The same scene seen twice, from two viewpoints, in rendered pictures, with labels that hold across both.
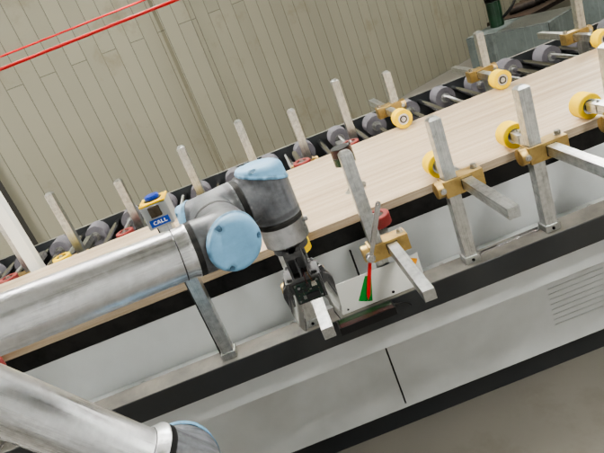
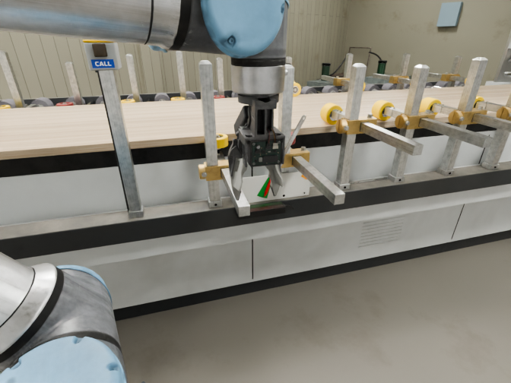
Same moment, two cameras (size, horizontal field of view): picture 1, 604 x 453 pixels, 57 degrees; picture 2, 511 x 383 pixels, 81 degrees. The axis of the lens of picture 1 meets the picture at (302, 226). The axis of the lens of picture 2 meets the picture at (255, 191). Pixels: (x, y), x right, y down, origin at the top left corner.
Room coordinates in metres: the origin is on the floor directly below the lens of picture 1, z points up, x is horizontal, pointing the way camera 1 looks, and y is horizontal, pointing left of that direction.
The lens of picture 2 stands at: (0.49, 0.18, 1.22)
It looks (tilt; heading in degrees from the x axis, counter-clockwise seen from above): 27 degrees down; 344
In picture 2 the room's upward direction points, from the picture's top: straight up
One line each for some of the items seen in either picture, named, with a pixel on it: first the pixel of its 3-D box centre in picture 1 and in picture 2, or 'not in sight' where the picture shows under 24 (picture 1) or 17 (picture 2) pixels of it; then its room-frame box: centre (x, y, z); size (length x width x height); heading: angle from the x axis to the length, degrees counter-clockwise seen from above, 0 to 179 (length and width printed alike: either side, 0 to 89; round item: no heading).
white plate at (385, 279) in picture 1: (379, 284); (276, 187); (1.40, -0.15, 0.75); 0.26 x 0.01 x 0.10; 90
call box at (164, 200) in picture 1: (158, 211); (103, 55); (1.42, 0.33, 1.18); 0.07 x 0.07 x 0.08; 0
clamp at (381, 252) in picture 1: (384, 245); (288, 157); (1.42, -0.20, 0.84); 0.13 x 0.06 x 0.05; 90
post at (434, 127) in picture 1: (453, 196); (348, 135); (1.42, -0.43, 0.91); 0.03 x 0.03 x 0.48; 0
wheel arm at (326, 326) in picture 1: (315, 292); (228, 178); (1.35, 0.03, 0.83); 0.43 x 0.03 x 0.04; 0
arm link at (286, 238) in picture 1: (286, 231); (259, 80); (1.01, 0.03, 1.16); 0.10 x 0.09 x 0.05; 88
